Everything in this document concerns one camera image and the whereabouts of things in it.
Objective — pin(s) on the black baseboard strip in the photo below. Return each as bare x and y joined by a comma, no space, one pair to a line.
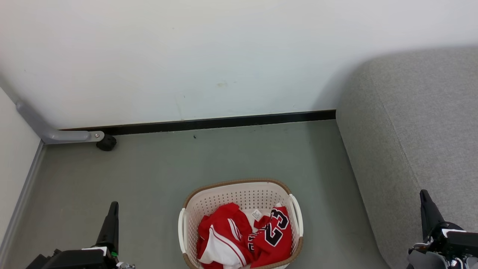
224,122

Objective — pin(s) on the black caster wheel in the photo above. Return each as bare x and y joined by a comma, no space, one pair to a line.
106,143

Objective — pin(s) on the white brown-rimmed laundry basket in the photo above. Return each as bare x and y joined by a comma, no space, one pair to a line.
239,194

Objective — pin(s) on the red number 23 jersey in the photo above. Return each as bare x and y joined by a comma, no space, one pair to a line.
276,239

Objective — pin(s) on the grey wall skirting strip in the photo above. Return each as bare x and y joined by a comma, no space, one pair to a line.
22,201

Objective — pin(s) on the grey fabric sofa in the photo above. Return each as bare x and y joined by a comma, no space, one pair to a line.
418,130

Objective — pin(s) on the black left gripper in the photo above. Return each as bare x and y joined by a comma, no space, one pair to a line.
74,259

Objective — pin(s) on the plain red garment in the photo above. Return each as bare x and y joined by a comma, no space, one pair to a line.
224,213

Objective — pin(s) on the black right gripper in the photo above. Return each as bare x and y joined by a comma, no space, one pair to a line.
459,243

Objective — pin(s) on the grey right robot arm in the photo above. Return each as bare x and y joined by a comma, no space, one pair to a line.
422,261

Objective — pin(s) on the grey metal partition leg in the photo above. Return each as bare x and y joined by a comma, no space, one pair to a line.
56,135

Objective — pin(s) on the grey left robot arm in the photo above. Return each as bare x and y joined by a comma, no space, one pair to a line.
125,266

